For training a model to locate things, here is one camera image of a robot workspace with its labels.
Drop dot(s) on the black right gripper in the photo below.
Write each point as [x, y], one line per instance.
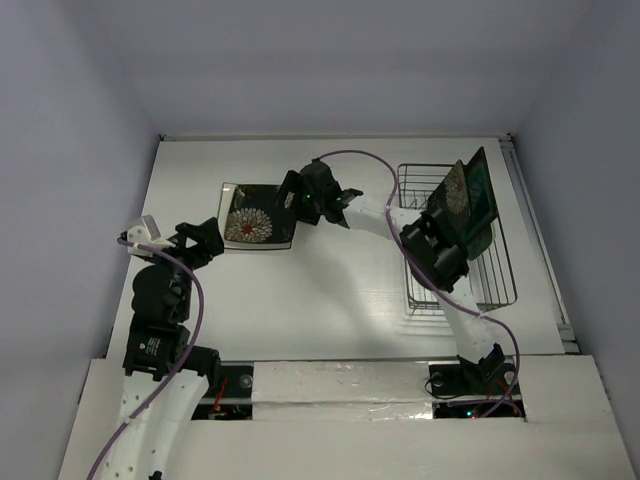
[298, 195]

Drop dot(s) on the black wire dish rack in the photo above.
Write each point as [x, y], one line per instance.
[439, 263]

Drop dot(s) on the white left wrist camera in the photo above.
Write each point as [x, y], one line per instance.
[143, 237]

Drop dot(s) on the silver foil covered bar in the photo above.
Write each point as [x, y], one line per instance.
[340, 391]

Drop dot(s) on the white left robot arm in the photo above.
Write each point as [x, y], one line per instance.
[165, 373]

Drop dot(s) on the teal brown-rimmed square plate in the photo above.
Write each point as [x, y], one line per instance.
[471, 202]

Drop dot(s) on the black floral square plate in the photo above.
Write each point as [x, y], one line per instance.
[252, 220]

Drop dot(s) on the white black-rimmed square plate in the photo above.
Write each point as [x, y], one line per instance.
[227, 210]

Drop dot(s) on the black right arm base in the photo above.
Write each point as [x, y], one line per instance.
[467, 390]

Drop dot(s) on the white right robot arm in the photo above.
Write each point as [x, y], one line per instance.
[473, 340]

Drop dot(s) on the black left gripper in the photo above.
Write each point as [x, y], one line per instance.
[209, 242]

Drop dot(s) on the white table edge rail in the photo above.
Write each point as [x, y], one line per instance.
[183, 137]

